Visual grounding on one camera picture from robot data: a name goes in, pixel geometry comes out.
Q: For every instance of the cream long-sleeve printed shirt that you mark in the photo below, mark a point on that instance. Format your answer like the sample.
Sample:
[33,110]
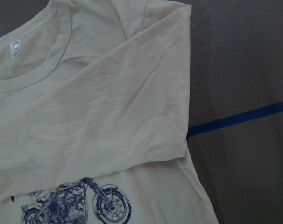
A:
[94,112]

